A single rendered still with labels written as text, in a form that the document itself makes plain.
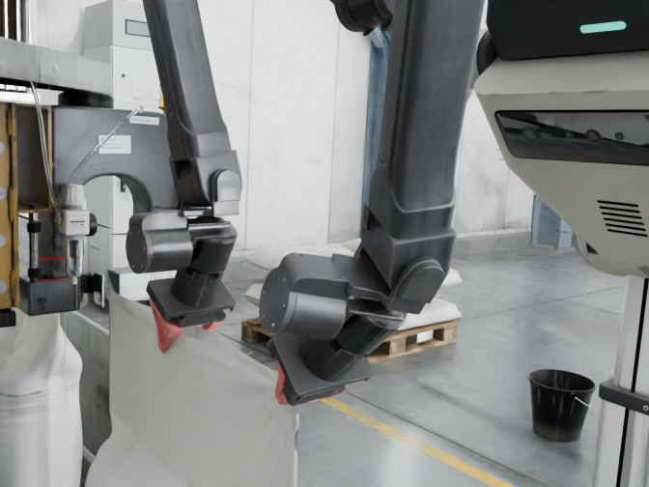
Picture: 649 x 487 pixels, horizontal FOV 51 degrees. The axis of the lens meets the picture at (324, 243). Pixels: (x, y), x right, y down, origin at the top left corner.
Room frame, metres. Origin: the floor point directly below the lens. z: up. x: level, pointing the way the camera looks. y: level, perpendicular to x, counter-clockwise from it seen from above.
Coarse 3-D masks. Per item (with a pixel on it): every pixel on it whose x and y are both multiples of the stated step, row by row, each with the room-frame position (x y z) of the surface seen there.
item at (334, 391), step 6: (324, 390) 0.63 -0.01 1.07; (330, 390) 0.64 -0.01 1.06; (336, 390) 0.66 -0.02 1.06; (342, 390) 0.66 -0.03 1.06; (288, 396) 0.62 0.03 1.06; (300, 396) 0.61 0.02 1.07; (306, 396) 0.62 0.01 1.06; (312, 396) 0.63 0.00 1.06; (318, 396) 0.63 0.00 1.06; (324, 396) 0.65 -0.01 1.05; (330, 396) 0.66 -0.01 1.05; (288, 402) 0.62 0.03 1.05; (294, 402) 0.62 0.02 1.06; (300, 402) 0.62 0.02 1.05
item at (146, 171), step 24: (72, 120) 1.07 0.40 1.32; (96, 120) 1.10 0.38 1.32; (120, 120) 1.12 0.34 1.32; (72, 144) 1.07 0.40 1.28; (96, 144) 1.10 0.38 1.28; (144, 144) 1.15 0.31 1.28; (168, 144) 1.18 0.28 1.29; (72, 168) 1.07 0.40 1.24; (96, 168) 1.10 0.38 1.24; (120, 168) 1.13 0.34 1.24; (144, 168) 1.15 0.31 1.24; (168, 168) 1.18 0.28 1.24; (144, 192) 1.16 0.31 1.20; (168, 192) 1.18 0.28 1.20; (48, 216) 1.06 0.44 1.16; (48, 240) 1.06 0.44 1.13; (48, 264) 1.07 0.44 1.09
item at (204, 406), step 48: (144, 336) 0.94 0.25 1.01; (192, 336) 0.89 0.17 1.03; (144, 384) 0.94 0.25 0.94; (192, 384) 0.82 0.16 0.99; (240, 384) 0.76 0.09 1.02; (144, 432) 0.94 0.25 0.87; (192, 432) 0.82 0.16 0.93; (240, 432) 0.76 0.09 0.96; (288, 432) 0.69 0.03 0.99; (96, 480) 0.92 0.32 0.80; (144, 480) 0.87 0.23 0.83; (192, 480) 0.82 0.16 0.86; (240, 480) 0.75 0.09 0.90; (288, 480) 0.69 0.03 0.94
